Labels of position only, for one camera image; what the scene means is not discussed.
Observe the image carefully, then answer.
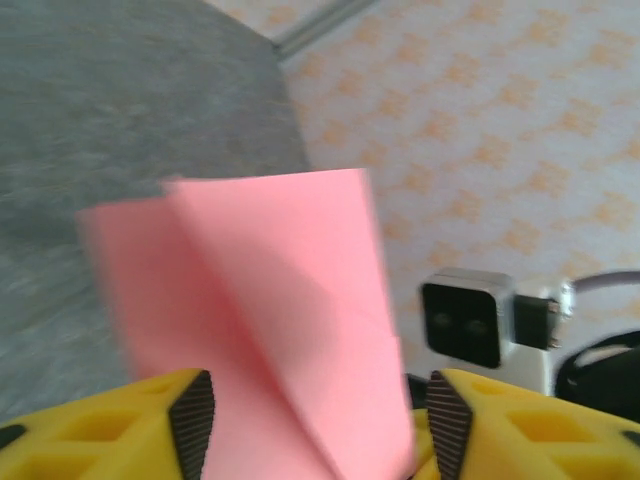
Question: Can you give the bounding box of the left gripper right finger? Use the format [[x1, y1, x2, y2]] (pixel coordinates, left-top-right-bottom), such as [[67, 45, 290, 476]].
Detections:
[[409, 368, 640, 480]]

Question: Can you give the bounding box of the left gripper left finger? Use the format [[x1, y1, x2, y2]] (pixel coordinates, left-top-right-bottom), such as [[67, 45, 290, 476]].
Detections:
[[0, 368, 217, 480]]

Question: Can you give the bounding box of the pink paper sheet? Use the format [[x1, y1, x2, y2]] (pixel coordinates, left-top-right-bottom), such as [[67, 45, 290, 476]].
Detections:
[[74, 168, 420, 480]]

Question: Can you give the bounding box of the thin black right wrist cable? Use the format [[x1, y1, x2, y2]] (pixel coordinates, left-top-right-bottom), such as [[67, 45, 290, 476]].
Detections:
[[553, 330, 640, 401]]

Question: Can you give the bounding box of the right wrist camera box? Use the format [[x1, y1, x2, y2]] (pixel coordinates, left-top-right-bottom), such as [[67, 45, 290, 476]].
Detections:
[[418, 267, 576, 399]]

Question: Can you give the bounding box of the aluminium frame post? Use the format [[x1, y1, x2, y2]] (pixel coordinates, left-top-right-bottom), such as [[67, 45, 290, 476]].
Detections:
[[272, 0, 372, 57]]

